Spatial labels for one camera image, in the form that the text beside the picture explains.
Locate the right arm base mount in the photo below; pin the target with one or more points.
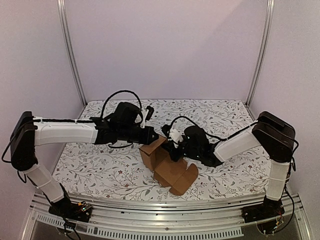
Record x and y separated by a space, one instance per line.
270 213

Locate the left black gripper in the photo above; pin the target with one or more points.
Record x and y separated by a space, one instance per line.
146 139

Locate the right aluminium frame post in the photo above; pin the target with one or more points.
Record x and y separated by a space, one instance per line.
262 52

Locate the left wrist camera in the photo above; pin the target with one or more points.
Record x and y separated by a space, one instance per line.
146 115

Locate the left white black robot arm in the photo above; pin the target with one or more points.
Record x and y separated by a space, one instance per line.
126 123

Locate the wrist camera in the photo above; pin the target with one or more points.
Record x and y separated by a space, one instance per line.
146 115
172 134

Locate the aluminium front rail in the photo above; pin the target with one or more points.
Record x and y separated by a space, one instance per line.
215 219

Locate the aluminium frame post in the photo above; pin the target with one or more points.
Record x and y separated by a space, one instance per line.
262 52
62 11

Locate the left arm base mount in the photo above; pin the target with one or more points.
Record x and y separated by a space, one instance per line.
72 208

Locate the left aluminium frame post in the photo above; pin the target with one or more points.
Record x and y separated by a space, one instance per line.
62 11

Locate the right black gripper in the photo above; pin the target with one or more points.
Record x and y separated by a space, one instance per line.
173 149

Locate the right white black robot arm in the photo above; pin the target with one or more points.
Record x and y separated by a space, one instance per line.
275 136

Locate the brown cardboard box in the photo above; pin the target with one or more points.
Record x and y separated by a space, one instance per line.
178 176

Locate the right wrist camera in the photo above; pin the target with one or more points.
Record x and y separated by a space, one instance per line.
172 134

